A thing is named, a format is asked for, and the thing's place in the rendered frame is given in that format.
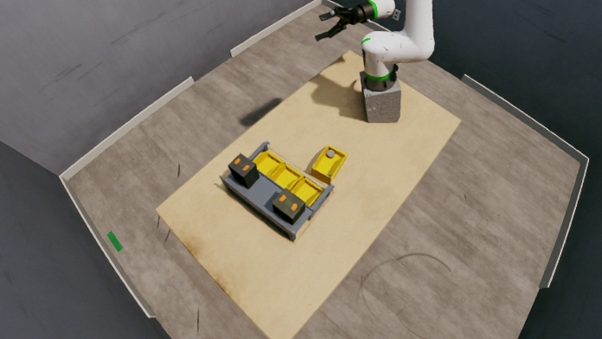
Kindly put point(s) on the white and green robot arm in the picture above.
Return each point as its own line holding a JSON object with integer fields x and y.
{"x": 381, "y": 49}

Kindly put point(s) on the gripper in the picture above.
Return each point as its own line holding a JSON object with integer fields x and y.
{"x": 349, "y": 17}

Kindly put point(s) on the yellow bin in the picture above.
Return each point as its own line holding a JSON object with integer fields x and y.
{"x": 267, "y": 163}
{"x": 325, "y": 166}
{"x": 287, "y": 177}
{"x": 308, "y": 191}

